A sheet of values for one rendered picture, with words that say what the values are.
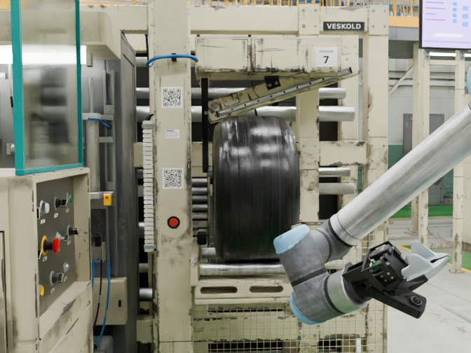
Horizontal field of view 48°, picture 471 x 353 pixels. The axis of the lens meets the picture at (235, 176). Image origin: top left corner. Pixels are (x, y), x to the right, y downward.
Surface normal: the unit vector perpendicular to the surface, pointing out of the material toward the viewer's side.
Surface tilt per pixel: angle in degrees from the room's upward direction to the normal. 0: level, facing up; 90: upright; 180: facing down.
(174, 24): 90
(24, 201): 90
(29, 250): 90
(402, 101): 90
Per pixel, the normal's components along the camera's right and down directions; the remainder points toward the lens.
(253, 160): 0.04, -0.37
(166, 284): 0.05, 0.05
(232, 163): -0.22, -0.33
